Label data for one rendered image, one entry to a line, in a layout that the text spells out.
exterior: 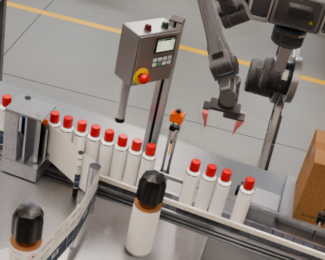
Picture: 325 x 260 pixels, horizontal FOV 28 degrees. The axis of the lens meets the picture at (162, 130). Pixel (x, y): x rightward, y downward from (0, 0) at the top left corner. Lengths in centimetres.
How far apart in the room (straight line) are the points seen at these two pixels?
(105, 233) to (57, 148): 36
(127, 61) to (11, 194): 60
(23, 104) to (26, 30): 313
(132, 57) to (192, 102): 264
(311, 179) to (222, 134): 213
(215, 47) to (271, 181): 81
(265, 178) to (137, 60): 86
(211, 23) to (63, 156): 69
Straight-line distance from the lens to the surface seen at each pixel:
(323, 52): 614
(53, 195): 228
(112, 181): 233
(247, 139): 449
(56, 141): 229
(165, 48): 215
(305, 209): 247
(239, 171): 268
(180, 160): 265
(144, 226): 202
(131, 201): 234
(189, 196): 228
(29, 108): 222
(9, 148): 229
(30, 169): 230
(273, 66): 275
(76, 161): 223
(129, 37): 210
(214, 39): 207
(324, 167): 236
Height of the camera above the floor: 234
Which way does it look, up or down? 33 degrees down
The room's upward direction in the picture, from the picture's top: 13 degrees clockwise
